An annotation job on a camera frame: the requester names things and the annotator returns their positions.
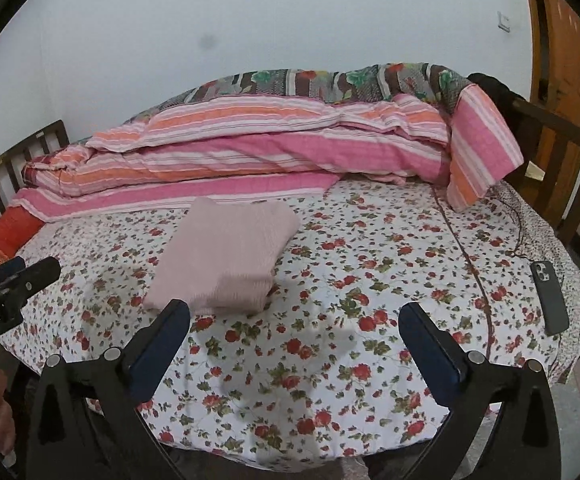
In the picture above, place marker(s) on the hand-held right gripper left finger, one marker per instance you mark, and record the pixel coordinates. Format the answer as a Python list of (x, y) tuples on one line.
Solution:
[(154, 355)]

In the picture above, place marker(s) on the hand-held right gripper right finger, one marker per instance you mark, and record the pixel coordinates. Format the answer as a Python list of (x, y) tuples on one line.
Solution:
[(430, 355)]

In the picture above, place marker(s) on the pink knit sweater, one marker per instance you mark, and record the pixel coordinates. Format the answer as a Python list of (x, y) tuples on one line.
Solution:
[(229, 250)]

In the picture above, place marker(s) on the red pillow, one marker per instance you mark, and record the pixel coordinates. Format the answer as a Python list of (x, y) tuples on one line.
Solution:
[(4, 240)]

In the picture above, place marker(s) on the white floral bed sheet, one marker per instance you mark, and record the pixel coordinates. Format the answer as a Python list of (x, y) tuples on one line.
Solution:
[(370, 260)]

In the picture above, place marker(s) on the black smartphone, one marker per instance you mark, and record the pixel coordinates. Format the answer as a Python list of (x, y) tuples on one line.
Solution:
[(550, 300)]

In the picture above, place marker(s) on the pink striped quilt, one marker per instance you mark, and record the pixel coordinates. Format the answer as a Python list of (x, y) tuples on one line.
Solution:
[(270, 160)]

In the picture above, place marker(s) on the black garment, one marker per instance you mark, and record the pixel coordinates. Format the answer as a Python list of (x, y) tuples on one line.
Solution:
[(490, 85)]

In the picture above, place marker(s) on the dark floral patterned blanket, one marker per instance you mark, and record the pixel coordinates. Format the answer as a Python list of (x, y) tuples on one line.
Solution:
[(320, 80)]

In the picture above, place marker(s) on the wooden door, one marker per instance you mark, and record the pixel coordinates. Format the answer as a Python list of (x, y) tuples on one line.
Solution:
[(565, 60)]

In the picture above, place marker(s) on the dark wooden bed frame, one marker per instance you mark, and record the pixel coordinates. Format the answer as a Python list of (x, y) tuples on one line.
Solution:
[(560, 120)]

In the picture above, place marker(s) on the white wall switch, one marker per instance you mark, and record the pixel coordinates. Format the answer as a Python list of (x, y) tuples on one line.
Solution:
[(504, 21)]

